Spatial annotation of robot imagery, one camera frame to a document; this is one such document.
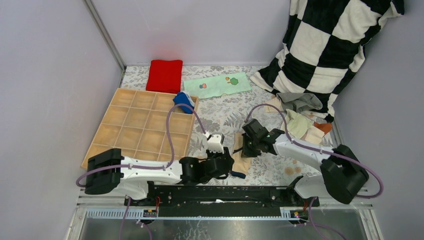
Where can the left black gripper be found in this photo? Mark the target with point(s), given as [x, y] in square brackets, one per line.
[217, 154]

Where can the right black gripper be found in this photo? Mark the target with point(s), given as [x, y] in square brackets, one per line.
[246, 152]

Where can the beige cloth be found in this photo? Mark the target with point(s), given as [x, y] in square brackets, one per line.
[241, 164]

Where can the blue underwear with white lettering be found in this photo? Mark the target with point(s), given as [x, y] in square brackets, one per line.
[183, 97]

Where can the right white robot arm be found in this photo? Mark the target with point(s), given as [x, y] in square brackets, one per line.
[339, 178]

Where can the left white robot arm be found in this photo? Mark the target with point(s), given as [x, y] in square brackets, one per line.
[110, 171]

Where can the cream cloth under grey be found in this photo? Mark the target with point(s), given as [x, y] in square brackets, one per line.
[273, 105]

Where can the pale yellow cloth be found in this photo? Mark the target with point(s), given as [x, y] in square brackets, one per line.
[297, 124]

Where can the floral patterned table mat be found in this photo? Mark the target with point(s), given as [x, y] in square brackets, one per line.
[226, 115]

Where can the grey crumpled cloth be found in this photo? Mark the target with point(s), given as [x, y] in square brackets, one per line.
[299, 102]

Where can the pale pink cloth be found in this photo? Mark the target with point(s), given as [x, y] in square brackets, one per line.
[313, 135]

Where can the light green patterned cloth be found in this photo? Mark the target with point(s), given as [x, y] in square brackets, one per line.
[217, 86]

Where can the orange cloth piece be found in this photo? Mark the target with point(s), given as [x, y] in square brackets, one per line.
[324, 127]

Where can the wooden compartment tray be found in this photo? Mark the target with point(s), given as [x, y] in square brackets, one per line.
[145, 125]

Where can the red folded cloth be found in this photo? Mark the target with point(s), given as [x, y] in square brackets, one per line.
[165, 76]

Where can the black white checkered blanket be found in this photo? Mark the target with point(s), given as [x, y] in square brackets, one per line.
[323, 48]

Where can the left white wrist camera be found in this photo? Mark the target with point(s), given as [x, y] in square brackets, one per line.
[214, 142]

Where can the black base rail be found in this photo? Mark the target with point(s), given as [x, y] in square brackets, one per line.
[222, 201]

